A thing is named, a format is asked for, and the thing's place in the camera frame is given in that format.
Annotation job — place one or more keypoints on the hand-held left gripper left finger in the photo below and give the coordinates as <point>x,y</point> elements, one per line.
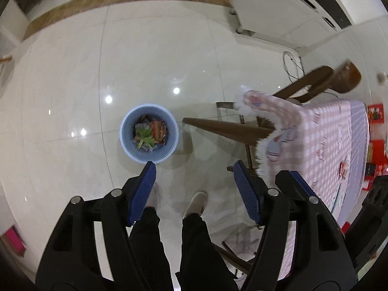
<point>142,194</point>

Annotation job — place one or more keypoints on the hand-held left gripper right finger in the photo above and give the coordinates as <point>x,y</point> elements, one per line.
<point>247,191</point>

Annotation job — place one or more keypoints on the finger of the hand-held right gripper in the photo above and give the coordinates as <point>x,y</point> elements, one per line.
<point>298,183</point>

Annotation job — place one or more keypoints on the blue plastic waste bin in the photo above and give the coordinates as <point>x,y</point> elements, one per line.
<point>150,157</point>

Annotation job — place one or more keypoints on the small colourful wrapper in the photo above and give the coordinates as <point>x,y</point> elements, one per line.
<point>344,169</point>

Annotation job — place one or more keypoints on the green vegetable leaves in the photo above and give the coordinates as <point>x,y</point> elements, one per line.
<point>145,136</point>

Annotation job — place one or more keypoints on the small red wrapper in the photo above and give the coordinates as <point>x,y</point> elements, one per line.
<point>158,130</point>

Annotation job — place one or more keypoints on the person's left shoe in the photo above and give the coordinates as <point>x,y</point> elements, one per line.
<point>155,195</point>

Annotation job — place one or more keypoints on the person's shoe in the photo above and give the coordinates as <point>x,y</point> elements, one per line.
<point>155,195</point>
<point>196,203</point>

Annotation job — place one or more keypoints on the pink checkered tablecloth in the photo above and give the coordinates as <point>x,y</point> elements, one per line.
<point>315,145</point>

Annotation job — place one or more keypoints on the person's right shoe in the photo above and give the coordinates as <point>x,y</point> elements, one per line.
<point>196,203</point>

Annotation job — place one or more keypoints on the person's left leg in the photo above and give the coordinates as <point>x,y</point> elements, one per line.
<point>151,248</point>

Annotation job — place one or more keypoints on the person's leg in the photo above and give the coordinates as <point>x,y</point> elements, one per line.
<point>151,248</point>
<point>203,254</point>

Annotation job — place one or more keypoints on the glass table with wooden leg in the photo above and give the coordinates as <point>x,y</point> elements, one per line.
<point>230,128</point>

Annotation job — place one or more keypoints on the brown wooden chair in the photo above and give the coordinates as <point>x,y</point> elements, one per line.
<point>236,257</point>
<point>318,81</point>

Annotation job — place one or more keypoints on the lilac grid tablecloth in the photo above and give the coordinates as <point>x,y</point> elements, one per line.
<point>359,139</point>

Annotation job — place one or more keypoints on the person's right leg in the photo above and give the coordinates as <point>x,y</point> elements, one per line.
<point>203,254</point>

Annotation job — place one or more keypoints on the pink box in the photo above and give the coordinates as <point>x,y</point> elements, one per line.
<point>12,240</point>

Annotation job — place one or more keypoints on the white sideboard cabinet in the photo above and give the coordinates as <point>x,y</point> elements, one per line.
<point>285,6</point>

